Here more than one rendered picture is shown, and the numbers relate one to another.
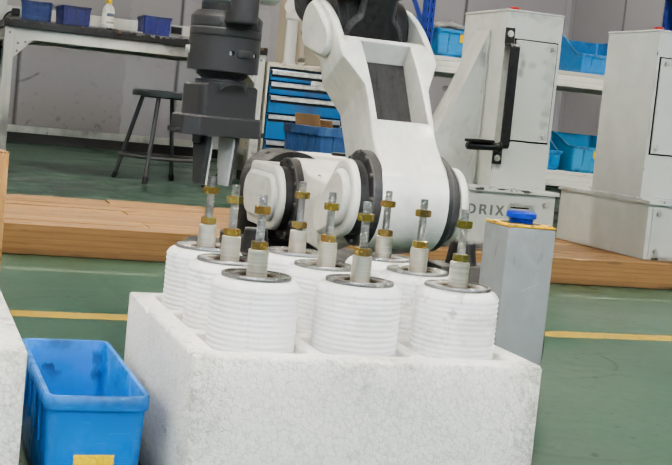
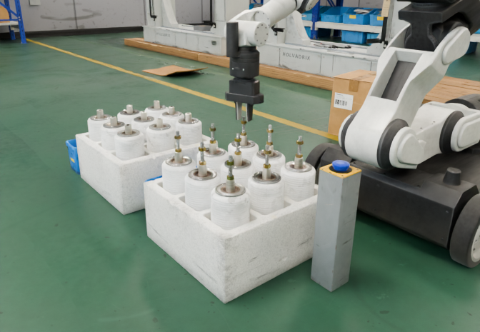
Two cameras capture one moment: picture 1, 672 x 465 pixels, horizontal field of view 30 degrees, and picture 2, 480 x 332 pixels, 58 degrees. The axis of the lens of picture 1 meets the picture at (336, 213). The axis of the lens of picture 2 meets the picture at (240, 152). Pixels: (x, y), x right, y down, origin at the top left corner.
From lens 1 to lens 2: 154 cm
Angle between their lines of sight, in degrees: 70
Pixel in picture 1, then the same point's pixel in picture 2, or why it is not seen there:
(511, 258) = (321, 185)
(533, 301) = (331, 212)
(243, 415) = (153, 208)
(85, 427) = not seen: hidden behind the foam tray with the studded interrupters
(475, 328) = (216, 210)
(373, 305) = (187, 185)
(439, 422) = (196, 242)
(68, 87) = not seen: outside the picture
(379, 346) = (191, 202)
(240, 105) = (244, 89)
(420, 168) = (371, 126)
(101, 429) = not seen: hidden behind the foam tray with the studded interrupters
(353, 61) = (380, 62)
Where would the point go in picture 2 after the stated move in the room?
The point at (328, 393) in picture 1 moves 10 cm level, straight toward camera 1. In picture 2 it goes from (168, 212) to (131, 218)
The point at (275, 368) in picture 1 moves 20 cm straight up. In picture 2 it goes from (157, 195) to (153, 126)
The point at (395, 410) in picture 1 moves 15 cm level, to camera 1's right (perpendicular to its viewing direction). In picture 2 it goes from (184, 229) to (199, 261)
